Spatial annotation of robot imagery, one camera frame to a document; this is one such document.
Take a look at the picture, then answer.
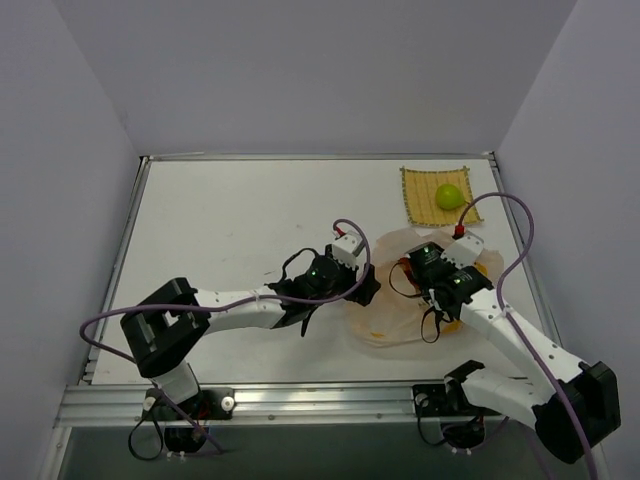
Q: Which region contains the translucent printed plastic bag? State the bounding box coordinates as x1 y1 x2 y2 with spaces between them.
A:
344 225 505 349

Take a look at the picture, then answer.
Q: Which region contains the green fake apple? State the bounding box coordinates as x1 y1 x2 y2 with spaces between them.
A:
435 183 469 211

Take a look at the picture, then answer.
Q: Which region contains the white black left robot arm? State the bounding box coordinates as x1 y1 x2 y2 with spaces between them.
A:
120 252 381 419

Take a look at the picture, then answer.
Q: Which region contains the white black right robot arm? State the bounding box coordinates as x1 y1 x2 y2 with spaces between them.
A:
403 236 621 464

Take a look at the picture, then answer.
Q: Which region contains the yellow woven bamboo mat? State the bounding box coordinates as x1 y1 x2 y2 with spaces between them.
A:
400 166 474 228

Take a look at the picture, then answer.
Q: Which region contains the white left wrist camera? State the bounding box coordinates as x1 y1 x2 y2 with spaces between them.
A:
329 233 364 269

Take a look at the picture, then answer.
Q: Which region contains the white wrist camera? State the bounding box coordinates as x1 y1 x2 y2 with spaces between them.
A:
441 225 484 269
329 233 364 269

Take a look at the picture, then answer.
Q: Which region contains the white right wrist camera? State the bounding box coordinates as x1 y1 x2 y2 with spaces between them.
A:
441 225 484 269

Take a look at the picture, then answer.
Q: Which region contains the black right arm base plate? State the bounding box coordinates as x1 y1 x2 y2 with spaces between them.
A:
411 383 473 418

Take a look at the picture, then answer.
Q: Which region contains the aluminium front frame rail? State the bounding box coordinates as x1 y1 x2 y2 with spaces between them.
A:
53 377 541 429

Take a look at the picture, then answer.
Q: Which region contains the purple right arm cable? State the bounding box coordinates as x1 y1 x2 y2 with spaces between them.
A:
452 192 599 480

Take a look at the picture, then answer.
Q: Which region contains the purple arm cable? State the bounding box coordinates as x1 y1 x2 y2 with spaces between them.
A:
79 218 376 454
452 192 599 480

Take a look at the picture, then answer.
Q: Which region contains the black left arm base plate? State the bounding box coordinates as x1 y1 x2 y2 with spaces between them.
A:
143 387 236 422

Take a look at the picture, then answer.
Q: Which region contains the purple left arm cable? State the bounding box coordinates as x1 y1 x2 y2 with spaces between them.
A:
79 218 376 454

